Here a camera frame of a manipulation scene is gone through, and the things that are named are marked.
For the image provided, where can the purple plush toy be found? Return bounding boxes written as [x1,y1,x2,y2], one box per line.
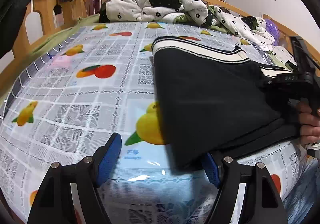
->
[265,19,279,45]

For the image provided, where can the black pants with white stripe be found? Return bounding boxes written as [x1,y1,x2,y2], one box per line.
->
[151,36,300,168]

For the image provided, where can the white floral quilt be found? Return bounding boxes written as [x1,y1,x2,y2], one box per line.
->
[99,0,296,68]

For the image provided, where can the fruit print plastic bed cover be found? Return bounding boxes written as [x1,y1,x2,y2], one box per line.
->
[0,21,308,224]

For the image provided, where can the right hand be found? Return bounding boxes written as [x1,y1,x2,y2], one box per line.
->
[296,102,320,145]

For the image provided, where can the wooden bed frame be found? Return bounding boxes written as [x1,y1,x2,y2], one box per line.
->
[1,0,319,100]

